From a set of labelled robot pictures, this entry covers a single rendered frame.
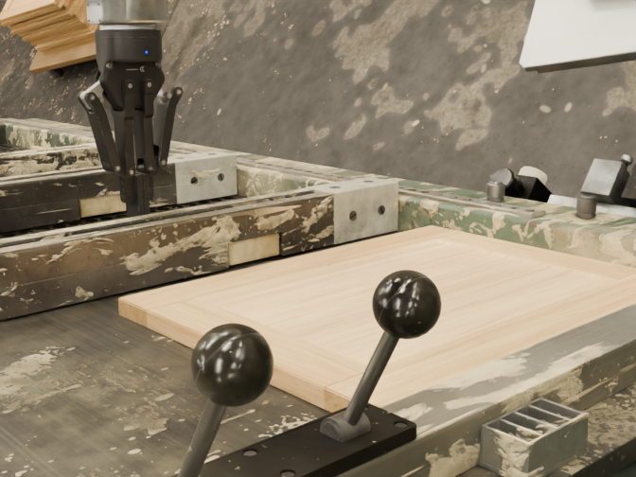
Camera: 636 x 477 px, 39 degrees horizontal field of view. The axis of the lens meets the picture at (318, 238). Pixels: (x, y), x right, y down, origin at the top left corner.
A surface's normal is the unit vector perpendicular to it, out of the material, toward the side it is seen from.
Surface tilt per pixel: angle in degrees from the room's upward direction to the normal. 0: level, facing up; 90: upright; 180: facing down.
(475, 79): 0
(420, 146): 0
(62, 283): 90
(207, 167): 90
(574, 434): 90
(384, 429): 54
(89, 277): 90
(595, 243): 36
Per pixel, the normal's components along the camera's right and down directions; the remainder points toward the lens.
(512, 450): -0.74, 0.13
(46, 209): 0.67, 0.17
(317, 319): -0.01, -0.97
